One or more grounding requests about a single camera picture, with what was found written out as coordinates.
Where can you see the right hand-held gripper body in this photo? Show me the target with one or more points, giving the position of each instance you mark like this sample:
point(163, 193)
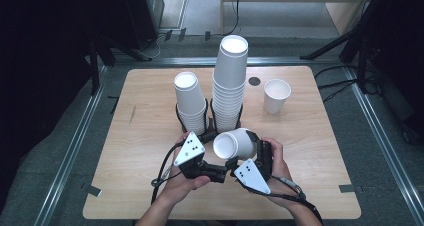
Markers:
point(251, 177)

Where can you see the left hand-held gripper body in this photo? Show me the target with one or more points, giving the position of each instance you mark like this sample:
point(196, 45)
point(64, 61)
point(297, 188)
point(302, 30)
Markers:
point(190, 149)

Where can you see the white paper cup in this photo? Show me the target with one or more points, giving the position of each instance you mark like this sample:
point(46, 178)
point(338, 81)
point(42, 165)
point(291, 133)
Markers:
point(275, 102)
point(245, 146)

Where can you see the tall stack of white cups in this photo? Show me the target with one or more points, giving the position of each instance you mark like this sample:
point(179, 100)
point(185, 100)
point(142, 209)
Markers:
point(230, 86)

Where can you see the person's right hand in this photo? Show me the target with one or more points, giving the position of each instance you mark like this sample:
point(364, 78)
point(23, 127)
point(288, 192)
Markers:
point(281, 172)

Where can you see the person's left hand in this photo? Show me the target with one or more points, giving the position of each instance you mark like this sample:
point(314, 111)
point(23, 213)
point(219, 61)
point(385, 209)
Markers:
point(183, 189)

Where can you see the short stack of white cups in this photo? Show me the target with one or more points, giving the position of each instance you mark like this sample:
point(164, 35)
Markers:
point(190, 99)

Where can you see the black round table grommet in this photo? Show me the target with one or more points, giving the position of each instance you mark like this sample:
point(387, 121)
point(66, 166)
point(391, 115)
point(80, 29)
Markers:
point(254, 81)

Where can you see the grey tape strip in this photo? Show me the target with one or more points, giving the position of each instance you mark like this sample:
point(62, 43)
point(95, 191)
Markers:
point(347, 188)
point(95, 190)

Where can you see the black tripod stand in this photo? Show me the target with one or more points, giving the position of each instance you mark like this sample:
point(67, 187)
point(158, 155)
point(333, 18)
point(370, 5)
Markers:
point(358, 36)
point(100, 52)

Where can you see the dark computer tower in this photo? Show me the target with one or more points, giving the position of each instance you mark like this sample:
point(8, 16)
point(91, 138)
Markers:
point(140, 16)

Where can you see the light wooden desk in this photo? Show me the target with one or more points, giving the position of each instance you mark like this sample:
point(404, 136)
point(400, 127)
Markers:
point(343, 16)

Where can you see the aluminium frame rail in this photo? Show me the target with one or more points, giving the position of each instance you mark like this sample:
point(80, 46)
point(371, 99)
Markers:
point(383, 146)
point(166, 61)
point(75, 146)

